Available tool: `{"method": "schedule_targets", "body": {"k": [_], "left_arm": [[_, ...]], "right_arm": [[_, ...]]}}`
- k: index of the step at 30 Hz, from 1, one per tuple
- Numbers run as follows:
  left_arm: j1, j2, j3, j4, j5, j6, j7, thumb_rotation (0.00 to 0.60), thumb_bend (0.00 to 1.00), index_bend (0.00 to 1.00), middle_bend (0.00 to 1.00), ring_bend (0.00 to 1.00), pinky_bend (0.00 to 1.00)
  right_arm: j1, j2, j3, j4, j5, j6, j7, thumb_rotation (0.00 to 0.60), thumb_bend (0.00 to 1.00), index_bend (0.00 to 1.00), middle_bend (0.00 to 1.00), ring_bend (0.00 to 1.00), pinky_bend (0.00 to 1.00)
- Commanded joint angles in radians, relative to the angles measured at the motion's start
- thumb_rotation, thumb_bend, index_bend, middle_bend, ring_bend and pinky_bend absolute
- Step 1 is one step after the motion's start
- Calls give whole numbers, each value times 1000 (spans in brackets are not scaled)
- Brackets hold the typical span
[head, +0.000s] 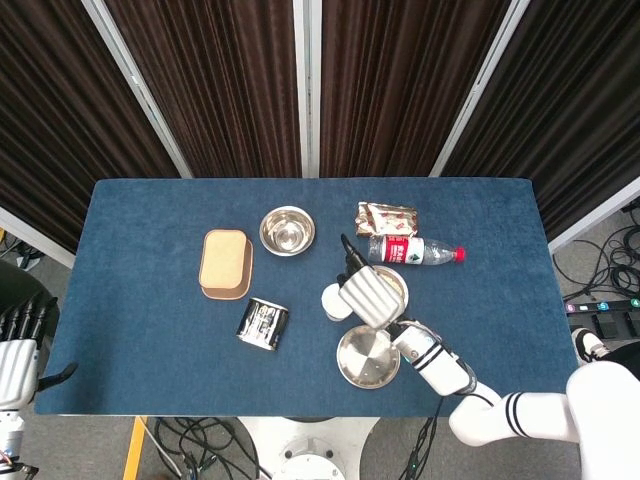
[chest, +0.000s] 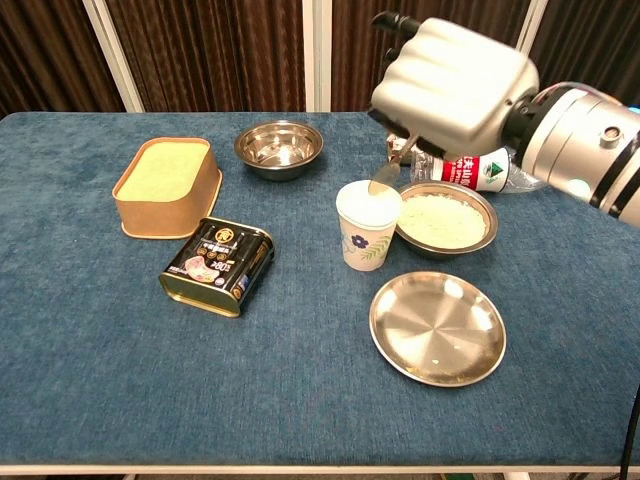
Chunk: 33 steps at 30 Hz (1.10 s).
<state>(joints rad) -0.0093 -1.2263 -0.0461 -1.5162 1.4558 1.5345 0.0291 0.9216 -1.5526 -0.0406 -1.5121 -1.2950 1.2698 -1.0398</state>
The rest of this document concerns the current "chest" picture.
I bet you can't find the blue fabric tablecloth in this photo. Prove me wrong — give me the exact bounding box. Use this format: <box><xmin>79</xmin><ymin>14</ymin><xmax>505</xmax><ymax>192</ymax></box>
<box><xmin>0</xmin><ymin>110</ymin><xmax>640</xmax><ymax>468</ymax></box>

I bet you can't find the brown pleated curtain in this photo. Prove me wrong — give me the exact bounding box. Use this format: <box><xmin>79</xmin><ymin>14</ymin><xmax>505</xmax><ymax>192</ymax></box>
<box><xmin>0</xmin><ymin>0</ymin><xmax>640</xmax><ymax>117</ymax></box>

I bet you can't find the floral paper cup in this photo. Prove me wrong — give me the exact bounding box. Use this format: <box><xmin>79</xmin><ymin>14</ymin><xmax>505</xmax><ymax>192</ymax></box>
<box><xmin>334</xmin><ymin>179</ymin><xmax>404</xmax><ymax>272</ymax></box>

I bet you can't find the black cable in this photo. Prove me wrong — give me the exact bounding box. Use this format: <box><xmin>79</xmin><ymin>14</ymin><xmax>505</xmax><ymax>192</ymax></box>
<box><xmin>619</xmin><ymin>382</ymin><xmax>640</xmax><ymax>480</ymax></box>

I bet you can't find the metal bowl of white powder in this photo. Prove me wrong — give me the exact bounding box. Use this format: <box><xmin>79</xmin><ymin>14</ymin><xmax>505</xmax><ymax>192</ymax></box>
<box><xmin>394</xmin><ymin>180</ymin><xmax>500</xmax><ymax>260</ymax></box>

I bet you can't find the empty steel bowl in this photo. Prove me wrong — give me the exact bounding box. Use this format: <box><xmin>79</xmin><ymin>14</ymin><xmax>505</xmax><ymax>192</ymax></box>
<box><xmin>233</xmin><ymin>120</ymin><xmax>325</xmax><ymax>182</ymax></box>

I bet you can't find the white metal frame post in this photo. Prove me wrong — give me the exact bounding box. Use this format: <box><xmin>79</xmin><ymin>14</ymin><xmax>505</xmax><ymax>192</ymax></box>
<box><xmin>514</xmin><ymin>0</ymin><xmax>549</xmax><ymax>54</ymax></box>
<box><xmin>82</xmin><ymin>0</ymin><xmax>145</xmax><ymax>113</ymax></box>
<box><xmin>302</xmin><ymin>0</ymin><xmax>333</xmax><ymax>113</ymax></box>

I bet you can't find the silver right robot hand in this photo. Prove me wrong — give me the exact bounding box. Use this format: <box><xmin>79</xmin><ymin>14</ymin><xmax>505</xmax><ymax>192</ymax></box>
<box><xmin>367</xmin><ymin>11</ymin><xmax>541</xmax><ymax>160</ymax></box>

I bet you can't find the clear water bottle red label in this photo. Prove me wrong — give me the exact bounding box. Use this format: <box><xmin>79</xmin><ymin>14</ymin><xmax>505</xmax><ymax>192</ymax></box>
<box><xmin>409</xmin><ymin>145</ymin><xmax>549</xmax><ymax>195</ymax></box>

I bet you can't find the metal spoon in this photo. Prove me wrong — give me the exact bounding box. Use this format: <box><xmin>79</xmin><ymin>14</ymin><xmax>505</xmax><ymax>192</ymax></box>
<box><xmin>368</xmin><ymin>133</ymin><xmax>420</xmax><ymax>195</ymax></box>

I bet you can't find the round steel plate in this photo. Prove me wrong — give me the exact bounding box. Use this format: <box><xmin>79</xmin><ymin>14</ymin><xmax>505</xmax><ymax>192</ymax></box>
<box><xmin>368</xmin><ymin>270</ymin><xmax>508</xmax><ymax>389</ymax></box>

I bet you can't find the brown paper food box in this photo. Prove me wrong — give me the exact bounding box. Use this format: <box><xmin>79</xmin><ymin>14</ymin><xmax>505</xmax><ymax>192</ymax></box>
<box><xmin>111</xmin><ymin>137</ymin><xmax>224</xmax><ymax>241</ymax></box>

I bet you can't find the black luncheon meat tin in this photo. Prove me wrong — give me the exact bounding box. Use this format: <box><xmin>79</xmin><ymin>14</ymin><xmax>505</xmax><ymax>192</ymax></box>
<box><xmin>158</xmin><ymin>216</ymin><xmax>276</xmax><ymax>319</ymax></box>

